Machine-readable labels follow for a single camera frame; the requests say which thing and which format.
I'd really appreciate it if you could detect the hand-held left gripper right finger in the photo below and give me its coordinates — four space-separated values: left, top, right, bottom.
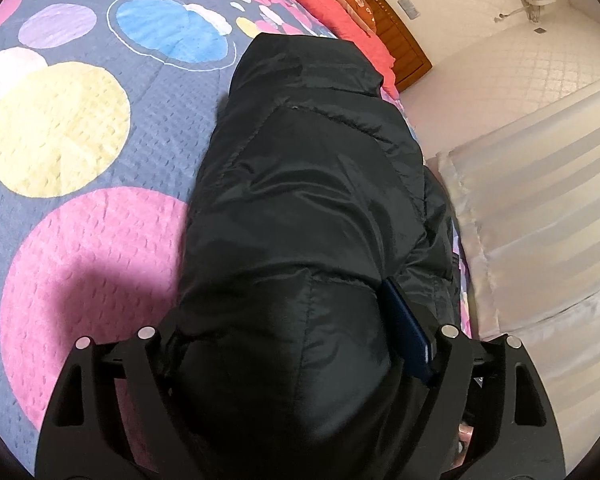
380 277 567 480

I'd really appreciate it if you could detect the polka-dot bed quilt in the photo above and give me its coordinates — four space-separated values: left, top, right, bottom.
0 0 472 463

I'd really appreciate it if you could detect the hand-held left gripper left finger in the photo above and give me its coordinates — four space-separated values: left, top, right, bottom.
35 319 207 480

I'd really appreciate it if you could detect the air conditioner pipe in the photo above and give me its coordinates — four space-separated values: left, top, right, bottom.
495 2 547 24

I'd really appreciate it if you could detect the wooden headboard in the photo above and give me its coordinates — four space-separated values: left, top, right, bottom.
292 0 433 92

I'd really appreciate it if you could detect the black puffer jacket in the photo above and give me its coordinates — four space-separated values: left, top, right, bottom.
160 32 469 480

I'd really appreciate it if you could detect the orange patterned cushion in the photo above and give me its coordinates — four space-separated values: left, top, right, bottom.
322 0 379 39

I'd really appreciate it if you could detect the white curtain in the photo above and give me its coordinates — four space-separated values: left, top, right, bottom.
425 72 600 461

